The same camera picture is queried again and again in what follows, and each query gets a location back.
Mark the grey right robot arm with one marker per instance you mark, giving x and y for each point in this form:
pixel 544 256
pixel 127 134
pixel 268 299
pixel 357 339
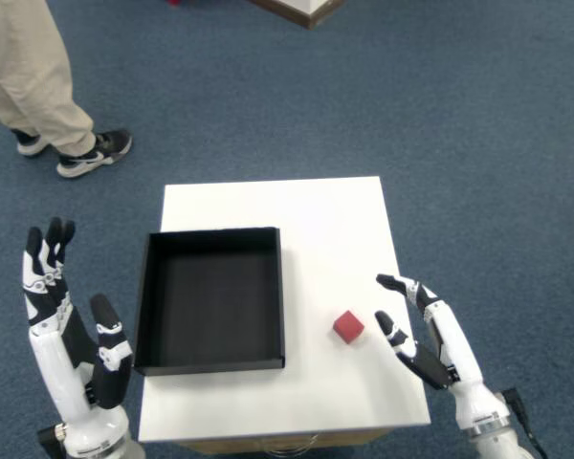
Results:
pixel 500 442

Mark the white square table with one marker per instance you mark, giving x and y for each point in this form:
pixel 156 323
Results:
pixel 325 229

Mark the red cube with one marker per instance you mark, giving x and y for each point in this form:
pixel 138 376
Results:
pixel 348 327

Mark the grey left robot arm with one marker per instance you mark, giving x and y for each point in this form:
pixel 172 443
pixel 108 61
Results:
pixel 119 449

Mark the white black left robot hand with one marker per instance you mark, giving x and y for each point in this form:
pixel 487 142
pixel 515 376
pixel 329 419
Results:
pixel 52 354

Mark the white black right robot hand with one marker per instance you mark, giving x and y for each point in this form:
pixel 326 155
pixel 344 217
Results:
pixel 454 344

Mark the white furniture with wooden edge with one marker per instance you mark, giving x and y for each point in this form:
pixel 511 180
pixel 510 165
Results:
pixel 311 9

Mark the small red object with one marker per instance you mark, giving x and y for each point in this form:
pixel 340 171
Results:
pixel 175 3

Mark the black open box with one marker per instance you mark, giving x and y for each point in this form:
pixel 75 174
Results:
pixel 210 306

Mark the black white sneaker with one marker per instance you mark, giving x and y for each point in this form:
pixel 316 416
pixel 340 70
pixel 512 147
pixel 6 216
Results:
pixel 93 155
pixel 28 143

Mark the beige trousers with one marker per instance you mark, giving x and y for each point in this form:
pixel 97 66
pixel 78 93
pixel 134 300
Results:
pixel 24 72

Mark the black left wrist plug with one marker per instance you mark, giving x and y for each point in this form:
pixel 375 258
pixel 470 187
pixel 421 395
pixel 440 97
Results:
pixel 50 437

